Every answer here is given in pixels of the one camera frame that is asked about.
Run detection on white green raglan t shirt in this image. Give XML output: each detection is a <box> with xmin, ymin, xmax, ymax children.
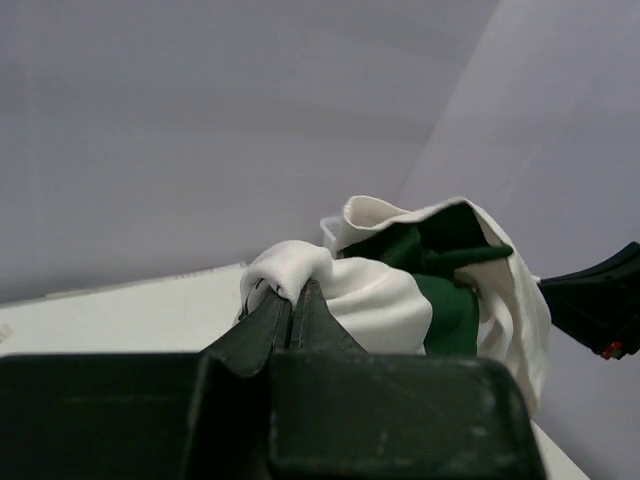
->
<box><xmin>239</xmin><ymin>196</ymin><xmax>551</xmax><ymax>411</ymax></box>

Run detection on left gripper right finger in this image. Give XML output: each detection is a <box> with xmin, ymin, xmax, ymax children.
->
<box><xmin>287</xmin><ymin>280</ymin><xmax>366</xmax><ymax>354</ymax></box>

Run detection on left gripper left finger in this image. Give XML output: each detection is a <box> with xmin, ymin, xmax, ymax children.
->
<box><xmin>196</xmin><ymin>292</ymin><xmax>292</xmax><ymax>378</ymax></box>

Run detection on white plastic basket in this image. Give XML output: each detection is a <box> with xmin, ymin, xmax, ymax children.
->
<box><xmin>319</xmin><ymin>216</ymin><xmax>342</xmax><ymax>254</ymax></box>

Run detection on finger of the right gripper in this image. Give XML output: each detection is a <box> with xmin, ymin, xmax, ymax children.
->
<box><xmin>539</xmin><ymin>242</ymin><xmax>639</xmax><ymax>359</ymax></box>

